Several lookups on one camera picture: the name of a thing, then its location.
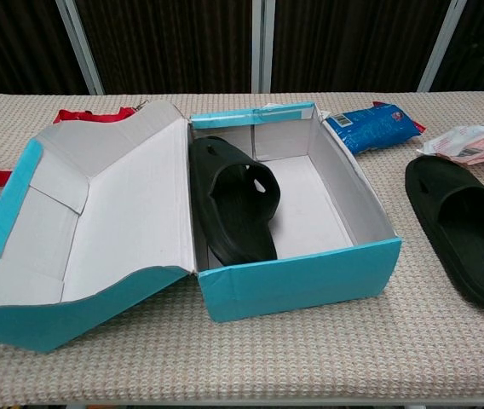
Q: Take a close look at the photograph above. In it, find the blue snack packet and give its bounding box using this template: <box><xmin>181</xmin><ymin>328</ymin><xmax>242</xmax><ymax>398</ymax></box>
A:
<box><xmin>325</xmin><ymin>101</ymin><xmax>426</xmax><ymax>155</ymax></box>

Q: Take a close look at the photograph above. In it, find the teal white cardboard shoe box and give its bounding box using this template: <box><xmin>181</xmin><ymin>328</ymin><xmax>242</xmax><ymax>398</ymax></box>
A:
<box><xmin>0</xmin><ymin>100</ymin><xmax>404</xmax><ymax>354</ymax></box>

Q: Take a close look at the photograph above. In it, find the black rubber slipper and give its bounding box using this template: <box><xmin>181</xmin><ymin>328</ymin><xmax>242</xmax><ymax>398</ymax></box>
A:
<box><xmin>404</xmin><ymin>155</ymin><xmax>484</xmax><ymax>315</ymax></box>
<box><xmin>189</xmin><ymin>135</ymin><xmax>285</xmax><ymax>266</ymax></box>

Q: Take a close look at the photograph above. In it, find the pink white plastic packet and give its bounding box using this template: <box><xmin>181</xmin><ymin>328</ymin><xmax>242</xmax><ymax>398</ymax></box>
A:
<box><xmin>416</xmin><ymin>124</ymin><xmax>484</xmax><ymax>166</ymax></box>

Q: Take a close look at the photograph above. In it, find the grey metal partition post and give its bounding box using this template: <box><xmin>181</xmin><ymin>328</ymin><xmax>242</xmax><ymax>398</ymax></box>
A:
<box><xmin>250</xmin><ymin>0</ymin><xmax>275</xmax><ymax>94</ymax></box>
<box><xmin>416</xmin><ymin>0</ymin><xmax>469</xmax><ymax>93</ymax></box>
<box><xmin>54</xmin><ymin>0</ymin><xmax>106</xmax><ymax>95</ymax></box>

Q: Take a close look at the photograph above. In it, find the beige woven table cloth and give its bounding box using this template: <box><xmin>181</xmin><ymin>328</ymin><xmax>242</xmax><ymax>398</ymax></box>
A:
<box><xmin>0</xmin><ymin>91</ymin><xmax>484</xmax><ymax>406</ymax></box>

